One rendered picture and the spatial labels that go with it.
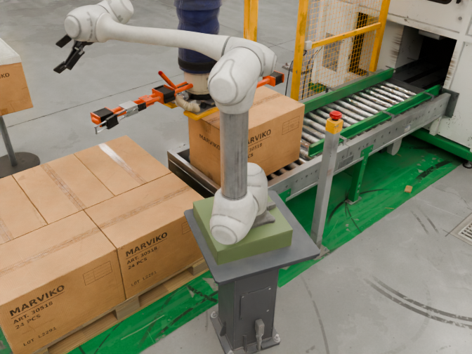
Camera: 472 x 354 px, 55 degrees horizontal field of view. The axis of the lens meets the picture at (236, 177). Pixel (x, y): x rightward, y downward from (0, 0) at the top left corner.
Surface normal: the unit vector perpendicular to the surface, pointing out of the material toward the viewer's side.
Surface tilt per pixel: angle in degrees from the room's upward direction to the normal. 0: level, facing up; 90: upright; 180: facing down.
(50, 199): 0
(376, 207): 0
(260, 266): 0
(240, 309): 90
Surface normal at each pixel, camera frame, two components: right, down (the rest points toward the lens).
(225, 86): -0.35, 0.48
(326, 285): 0.02, -0.82
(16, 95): 0.62, 0.46
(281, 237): 0.36, 0.54
